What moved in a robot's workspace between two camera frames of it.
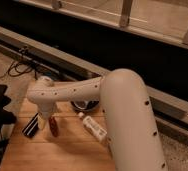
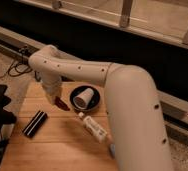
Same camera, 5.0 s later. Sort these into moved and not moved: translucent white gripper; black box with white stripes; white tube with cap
Moved: translucent white gripper
Not moved: black box with white stripes; white tube with cap
